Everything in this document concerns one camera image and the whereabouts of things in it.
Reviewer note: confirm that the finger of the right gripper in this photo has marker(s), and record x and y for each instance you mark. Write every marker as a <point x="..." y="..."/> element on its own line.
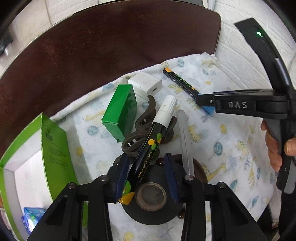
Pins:
<point x="253" y="101"/>

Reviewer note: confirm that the person's right hand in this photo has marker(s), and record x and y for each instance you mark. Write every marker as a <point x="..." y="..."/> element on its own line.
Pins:
<point x="273" y="150"/>

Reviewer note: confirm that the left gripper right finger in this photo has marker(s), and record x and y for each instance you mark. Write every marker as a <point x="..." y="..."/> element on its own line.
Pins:
<point x="230" y="220"/>

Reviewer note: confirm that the white USB charger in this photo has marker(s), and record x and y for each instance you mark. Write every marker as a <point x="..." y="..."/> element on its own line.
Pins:
<point x="145" y="84"/>

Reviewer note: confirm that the brown wooden comb massager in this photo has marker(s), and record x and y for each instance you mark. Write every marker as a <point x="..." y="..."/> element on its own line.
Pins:
<point x="199" y="171"/>

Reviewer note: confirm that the grey-brown hair claw clip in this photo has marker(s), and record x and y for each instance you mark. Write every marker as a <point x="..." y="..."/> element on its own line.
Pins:
<point x="133" y="141"/>

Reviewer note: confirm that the black marker blue cap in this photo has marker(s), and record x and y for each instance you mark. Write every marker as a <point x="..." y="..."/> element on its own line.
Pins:
<point x="184" y="85"/>

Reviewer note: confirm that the dark wooden headboard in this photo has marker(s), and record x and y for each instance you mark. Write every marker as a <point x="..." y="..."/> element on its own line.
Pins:
<point x="94" y="47"/>

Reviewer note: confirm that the large green open box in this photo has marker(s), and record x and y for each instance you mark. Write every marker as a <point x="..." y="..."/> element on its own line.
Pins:
<point x="44" y="157"/>

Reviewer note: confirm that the black marker white cap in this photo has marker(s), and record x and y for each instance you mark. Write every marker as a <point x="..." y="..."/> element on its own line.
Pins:
<point x="160" y="131"/>

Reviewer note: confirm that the black electrical tape roll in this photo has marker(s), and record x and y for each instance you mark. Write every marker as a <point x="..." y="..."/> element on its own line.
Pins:
<point x="152" y="203"/>

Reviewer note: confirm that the small green box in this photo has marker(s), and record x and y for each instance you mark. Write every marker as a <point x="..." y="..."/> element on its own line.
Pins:
<point x="120" y="114"/>

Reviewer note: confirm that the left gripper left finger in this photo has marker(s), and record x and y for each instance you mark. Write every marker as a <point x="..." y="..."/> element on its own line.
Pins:
<point x="63" y="219"/>

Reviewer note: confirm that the blue chewing gum container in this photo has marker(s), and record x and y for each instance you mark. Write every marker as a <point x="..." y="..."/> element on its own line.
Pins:
<point x="31" y="216"/>

